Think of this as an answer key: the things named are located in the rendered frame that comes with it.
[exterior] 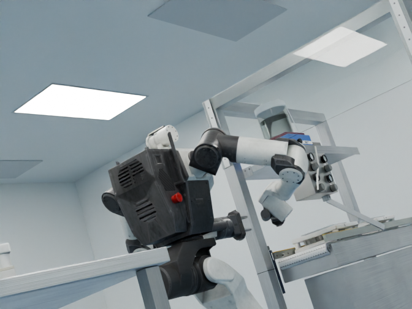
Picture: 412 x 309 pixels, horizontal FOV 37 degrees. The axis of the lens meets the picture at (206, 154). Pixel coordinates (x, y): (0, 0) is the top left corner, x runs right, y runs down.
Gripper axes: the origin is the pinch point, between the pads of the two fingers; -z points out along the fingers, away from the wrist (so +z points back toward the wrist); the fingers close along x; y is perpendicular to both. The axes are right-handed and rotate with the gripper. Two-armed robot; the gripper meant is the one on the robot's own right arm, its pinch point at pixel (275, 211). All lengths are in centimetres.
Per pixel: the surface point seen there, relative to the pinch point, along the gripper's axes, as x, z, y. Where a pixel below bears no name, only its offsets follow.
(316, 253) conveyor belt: 19.7, -22.7, 11.6
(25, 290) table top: 16, 139, -52
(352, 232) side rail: 15, -41, 32
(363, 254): 26, -44, 34
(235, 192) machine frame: -17.7, -29.7, -13.6
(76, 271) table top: 15, 130, -44
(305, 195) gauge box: -5.1, -18.5, 15.2
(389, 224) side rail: 15, -79, 56
